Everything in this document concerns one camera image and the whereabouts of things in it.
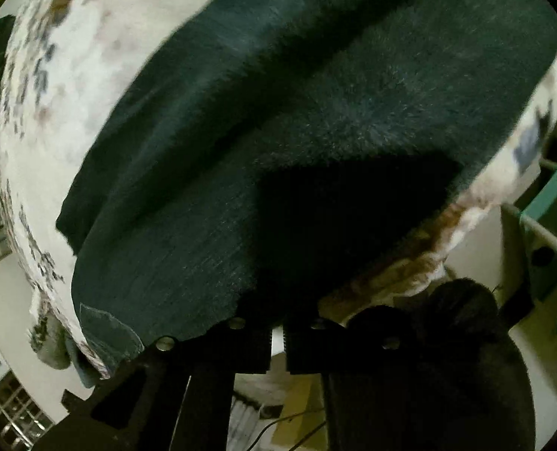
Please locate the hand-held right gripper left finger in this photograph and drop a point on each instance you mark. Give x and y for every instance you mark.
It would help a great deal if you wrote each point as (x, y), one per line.
(252, 350)

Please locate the metal window grille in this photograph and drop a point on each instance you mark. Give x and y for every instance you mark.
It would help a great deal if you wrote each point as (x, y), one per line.
(12, 416)

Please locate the white floral printed blanket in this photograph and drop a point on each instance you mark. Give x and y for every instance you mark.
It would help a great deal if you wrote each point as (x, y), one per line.
(66, 103)

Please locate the green drying rack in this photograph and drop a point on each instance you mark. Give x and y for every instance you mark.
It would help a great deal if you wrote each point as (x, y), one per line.
(548, 206)

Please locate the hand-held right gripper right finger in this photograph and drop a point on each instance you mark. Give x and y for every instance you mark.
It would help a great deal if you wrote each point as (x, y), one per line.
(306, 350)

